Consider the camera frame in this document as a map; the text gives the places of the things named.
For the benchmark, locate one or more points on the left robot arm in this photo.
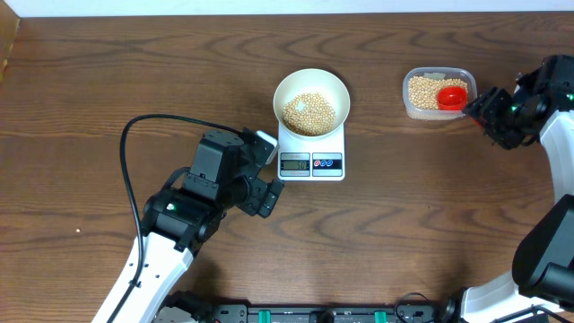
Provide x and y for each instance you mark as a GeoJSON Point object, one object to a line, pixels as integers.
{"type": "Point", "coordinates": [186, 213]}

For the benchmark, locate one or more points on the red plastic measuring scoop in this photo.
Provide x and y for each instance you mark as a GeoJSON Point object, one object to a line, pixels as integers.
{"type": "Point", "coordinates": [452, 98]}

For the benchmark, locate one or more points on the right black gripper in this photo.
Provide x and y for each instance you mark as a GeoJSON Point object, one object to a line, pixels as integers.
{"type": "Point", "coordinates": [488, 105]}

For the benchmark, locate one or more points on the wooden side panel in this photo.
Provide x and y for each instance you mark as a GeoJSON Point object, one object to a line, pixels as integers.
{"type": "Point", "coordinates": [9, 26]}

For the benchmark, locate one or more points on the soybeans in bowl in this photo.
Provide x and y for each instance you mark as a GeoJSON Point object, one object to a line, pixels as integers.
{"type": "Point", "coordinates": [309, 114]}

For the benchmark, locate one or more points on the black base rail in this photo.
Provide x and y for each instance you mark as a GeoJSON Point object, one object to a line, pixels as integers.
{"type": "Point", "coordinates": [182, 307]}

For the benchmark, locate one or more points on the clear plastic container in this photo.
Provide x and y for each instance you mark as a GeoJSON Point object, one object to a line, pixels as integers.
{"type": "Point", "coordinates": [438, 73]}

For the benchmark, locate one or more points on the soybeans in container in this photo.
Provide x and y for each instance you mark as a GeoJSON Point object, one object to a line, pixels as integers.
{"type": "Point", "coordinates": [423, 91]}

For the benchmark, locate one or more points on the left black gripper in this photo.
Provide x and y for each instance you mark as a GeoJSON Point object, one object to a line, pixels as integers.
{"type": "Point", "coordinates": [257, 192]}

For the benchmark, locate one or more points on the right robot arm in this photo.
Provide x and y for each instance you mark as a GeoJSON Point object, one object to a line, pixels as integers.
{"type": "Point", "coordinates": [539, 285]}

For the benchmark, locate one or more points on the cream ceramic bowl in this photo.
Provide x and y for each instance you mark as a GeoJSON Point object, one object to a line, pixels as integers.
{"type": "Point", "coordinates": [313, 80]}

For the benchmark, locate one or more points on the white digital kitchen scale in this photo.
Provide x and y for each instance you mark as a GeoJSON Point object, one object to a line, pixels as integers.
{"type": "Point", "coordinates": [303, 158]}

